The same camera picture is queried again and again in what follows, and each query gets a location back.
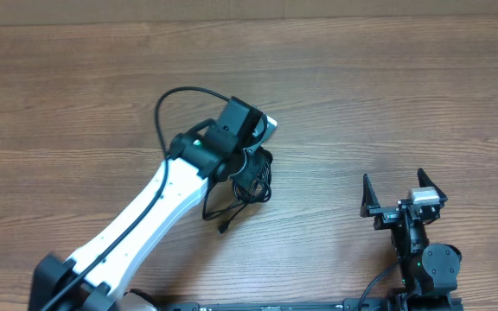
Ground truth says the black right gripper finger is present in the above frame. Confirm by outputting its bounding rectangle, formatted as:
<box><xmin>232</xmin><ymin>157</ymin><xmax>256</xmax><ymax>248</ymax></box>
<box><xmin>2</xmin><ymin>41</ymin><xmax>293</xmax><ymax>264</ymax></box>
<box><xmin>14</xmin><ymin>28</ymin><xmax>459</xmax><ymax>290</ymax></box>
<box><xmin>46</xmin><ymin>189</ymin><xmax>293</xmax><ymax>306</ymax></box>
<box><xmin>361</xmin><ymin>174</ymin><xmax>380</xmax><ymax>209</ymax></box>
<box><xmin>417</xmin><ymin>168</ymin><xmax>444</xmax><ymax>199</ymax></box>

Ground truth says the black USB-A cable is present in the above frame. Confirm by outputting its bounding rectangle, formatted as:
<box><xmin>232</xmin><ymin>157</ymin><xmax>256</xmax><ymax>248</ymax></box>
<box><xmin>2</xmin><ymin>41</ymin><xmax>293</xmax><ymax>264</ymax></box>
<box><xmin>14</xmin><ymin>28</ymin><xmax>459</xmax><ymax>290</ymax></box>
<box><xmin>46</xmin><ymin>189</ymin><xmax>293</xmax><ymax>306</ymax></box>
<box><xmin>201</xmin><ymin>155</ymin><xmax>273</xmax><ymax>222</ymax></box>

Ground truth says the black cable grey USB-C plug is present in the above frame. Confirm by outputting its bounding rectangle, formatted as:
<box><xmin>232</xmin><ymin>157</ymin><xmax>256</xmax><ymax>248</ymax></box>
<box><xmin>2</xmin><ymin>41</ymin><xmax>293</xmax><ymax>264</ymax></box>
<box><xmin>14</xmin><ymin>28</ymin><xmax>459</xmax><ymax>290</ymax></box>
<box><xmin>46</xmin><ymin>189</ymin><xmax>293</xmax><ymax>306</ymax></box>
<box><xmin>218</xmin><ymin>180</ymin><xmax>271</xmax><ymax>234</ymax></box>

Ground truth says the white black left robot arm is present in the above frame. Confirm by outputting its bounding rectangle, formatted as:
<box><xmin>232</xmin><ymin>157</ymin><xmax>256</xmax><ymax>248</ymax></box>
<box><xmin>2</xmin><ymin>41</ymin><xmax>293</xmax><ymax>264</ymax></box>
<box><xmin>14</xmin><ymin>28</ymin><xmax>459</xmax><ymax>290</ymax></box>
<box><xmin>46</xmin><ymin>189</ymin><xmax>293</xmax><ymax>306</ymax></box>
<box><xmin>28</xmin><ymin>97</ymin><xmax>278</xmax><ymax>311</ymax></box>

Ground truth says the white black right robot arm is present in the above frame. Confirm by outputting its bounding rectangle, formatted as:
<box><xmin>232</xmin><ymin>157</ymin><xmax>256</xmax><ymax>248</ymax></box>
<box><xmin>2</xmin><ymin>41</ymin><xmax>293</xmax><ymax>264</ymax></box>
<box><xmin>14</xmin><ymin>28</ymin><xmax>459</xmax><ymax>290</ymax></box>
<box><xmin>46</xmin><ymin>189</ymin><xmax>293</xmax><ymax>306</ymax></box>
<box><xmin>356</xmin><ymin>168</ymin><xmax>463</xmax><ymax>310</ymax></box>

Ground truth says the black left camera cable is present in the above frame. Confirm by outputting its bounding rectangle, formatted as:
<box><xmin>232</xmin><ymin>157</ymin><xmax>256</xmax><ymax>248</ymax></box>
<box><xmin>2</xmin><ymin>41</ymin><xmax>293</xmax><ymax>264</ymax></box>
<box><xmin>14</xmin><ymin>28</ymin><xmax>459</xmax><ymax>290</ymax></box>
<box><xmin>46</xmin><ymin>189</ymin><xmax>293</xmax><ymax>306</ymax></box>
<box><xmin>41</xmin><ymin>86</ymin><xmax>233</xmax><ymax>311</ymax></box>

